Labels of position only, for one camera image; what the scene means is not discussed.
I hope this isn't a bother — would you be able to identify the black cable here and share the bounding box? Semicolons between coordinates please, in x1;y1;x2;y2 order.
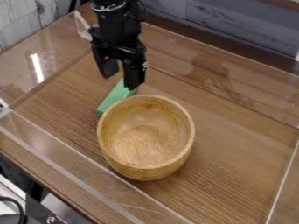
0;195;28;224

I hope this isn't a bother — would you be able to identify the clear acrylic tray enclosure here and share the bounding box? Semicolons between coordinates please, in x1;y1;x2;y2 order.
0;14;299;224

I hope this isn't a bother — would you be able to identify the black metal table frame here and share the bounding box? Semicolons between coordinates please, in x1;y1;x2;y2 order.
0;156;91;224

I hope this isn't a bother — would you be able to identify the green rectangular block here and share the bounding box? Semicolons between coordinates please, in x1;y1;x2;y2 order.
96;79;136;116

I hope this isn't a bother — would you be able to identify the brown wooden bowl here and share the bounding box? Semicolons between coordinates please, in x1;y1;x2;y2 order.
97;94;195;181

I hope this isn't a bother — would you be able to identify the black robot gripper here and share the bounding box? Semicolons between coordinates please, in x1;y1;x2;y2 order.
88;0;147;90

